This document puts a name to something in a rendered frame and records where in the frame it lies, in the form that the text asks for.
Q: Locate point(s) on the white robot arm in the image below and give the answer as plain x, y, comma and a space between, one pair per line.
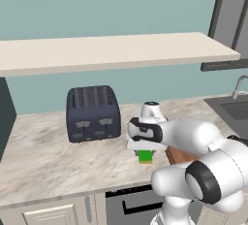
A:
206, 157

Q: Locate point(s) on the dark blue toaster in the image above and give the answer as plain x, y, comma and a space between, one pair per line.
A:
93, 114

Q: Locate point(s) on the grey dishwasher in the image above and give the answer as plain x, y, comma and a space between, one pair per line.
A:
135, 204

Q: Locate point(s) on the brown wooden cutting board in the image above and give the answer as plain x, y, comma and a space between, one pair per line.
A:
180, 155

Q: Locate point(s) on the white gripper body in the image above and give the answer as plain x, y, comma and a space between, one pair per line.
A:
142, 144

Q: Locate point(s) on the cream wall shelf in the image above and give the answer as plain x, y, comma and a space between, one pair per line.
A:
106, 52

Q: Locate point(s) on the silver tap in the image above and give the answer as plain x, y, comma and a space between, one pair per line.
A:
238, 86

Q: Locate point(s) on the green and yellow sponge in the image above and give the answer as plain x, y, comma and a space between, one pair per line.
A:
145, 156

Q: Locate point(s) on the dark grey wall cabinet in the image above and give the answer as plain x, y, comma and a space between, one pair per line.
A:
230, 18

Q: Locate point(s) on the cream cupboard door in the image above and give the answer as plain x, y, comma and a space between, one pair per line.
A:
50, 215

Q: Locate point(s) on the dark grey sink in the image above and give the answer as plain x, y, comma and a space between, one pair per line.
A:
234, 111

